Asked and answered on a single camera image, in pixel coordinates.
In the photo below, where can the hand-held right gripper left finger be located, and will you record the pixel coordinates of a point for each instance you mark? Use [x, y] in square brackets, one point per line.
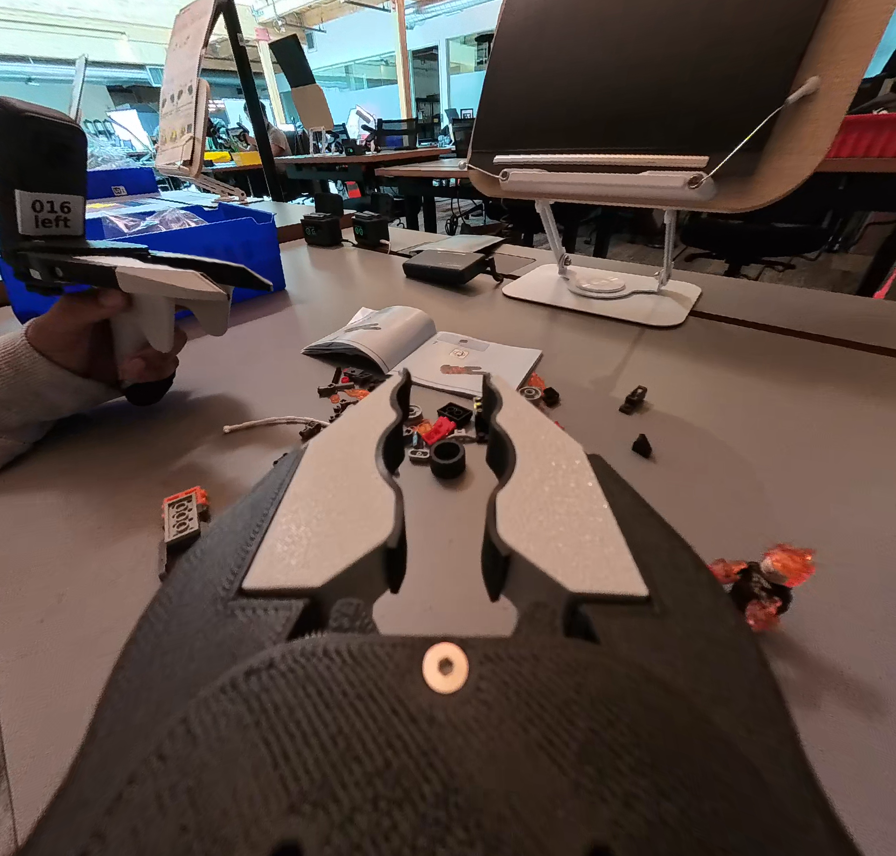
[329, 513]

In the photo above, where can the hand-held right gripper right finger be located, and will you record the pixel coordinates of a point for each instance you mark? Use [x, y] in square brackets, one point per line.
[560, 513]

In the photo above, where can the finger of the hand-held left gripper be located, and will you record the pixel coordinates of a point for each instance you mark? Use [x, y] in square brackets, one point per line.
[161, 272]

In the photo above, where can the black lego tire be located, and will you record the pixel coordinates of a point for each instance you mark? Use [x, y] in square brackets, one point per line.
[448, 461]

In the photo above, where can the grey and orange lego assembly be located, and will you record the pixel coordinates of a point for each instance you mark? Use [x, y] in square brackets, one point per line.
[183, 520]

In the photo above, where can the person's left forearm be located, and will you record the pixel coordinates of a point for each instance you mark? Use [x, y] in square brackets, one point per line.
[35, 394]

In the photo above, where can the black lego slope piece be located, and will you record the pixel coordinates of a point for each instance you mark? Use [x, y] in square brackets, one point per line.
[642, 448]

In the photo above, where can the small black lego piece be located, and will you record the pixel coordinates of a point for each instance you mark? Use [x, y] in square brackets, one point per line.
[633, 400]

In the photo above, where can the red lego piece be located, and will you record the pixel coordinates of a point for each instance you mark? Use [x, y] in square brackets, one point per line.
[437, 430]

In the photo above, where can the pile of loose lego pieces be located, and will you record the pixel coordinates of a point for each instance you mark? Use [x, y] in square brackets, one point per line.
[448, 415]

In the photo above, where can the open lego instruction booklet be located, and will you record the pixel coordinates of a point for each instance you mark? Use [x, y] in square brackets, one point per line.
[392, 331]

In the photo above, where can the orange flame lego assembly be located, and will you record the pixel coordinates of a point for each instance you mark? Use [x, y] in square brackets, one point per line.
[763, 583]

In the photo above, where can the person's left hand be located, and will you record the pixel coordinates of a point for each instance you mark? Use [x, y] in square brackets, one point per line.
[77, 331]

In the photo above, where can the clear plastic bag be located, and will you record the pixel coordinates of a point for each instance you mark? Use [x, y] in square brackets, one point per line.
[154, 216]

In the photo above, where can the blue plastic bin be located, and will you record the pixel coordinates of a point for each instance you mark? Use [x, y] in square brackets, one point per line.
[231, 240]

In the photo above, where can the small book stand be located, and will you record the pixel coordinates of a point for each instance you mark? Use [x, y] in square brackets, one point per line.
[199, 121]

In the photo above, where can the small black charger block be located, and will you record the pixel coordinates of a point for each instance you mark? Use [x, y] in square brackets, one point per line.
[322, 230]
[371, 230]

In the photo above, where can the printed instruction sheet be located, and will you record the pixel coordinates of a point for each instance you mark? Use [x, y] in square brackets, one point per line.
[183, 51]

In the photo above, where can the black metal pole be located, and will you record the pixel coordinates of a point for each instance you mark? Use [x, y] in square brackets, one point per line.
[241, 65]

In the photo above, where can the tablet on white stand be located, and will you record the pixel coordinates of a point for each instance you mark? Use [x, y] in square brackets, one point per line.
[602, 289]

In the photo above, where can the wooden background desk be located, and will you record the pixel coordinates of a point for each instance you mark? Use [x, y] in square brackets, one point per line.
[364, 160]

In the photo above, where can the grey flat pad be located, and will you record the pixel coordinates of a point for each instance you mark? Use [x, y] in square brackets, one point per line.
[514, 261]

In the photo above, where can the flat black device box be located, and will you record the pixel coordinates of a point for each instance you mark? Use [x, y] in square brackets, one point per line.
[444, 266]

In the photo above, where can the black office chair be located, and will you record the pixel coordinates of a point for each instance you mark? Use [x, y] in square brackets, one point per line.
[763, 237]

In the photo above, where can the black screen panel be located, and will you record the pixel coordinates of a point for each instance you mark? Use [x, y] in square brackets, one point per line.
[644, 58]

